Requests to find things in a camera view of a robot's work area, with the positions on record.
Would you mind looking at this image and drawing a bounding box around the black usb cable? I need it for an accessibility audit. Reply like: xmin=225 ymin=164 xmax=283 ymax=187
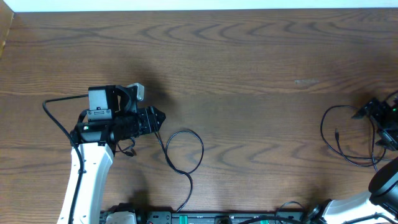
xmin=154 ymin=129 xmax=205 ymax=213
xmin=320 ymin=105 xmax=394 ymax=172

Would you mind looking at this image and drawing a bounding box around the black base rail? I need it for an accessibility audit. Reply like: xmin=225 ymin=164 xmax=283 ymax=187
xmin=99 ymin=200 xmax=312 ymax=224

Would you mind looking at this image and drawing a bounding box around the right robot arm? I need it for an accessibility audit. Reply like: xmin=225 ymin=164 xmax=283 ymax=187
xmin=305 ymin=92 xmax=397 ymax=223

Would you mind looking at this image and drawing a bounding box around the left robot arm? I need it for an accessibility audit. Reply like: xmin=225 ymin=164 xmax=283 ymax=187
xmin=58 ymin=83 xmax=165 ymax=223

